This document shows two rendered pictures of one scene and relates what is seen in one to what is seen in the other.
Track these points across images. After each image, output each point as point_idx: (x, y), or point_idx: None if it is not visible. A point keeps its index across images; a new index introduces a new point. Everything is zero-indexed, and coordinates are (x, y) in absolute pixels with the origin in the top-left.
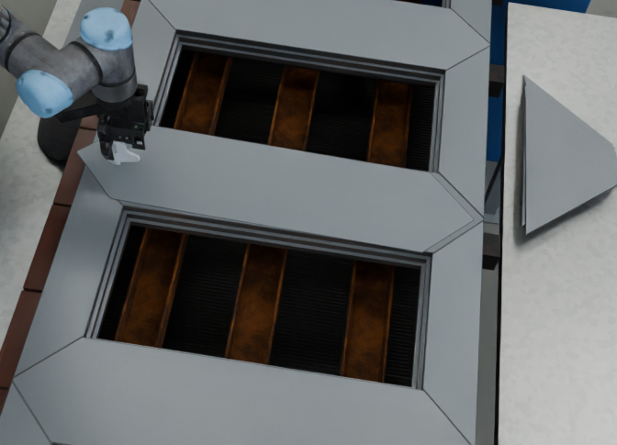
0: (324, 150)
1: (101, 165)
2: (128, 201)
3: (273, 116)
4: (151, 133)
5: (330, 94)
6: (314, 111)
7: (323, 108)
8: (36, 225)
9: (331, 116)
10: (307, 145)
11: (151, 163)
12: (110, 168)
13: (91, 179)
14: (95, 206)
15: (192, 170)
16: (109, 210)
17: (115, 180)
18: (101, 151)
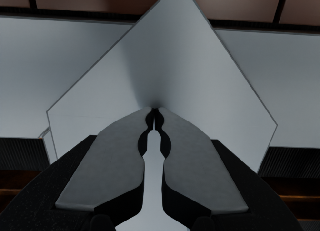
0: (257, 174)
1: (137, 71)
2: (54, 146)
3: (283, 195)
4: (241, 158)
5: (313, 173)
6: (297, 165)
7: (299, 170)
8: None
9: (289, 175)
10: (264, 163)
11: (161, 169)
12: (133, 95)
13: (87, 53)
14: (7, 81)
15: (157, 221)
16: (15, 115)
17: (101, 112)
18: (9, 205)
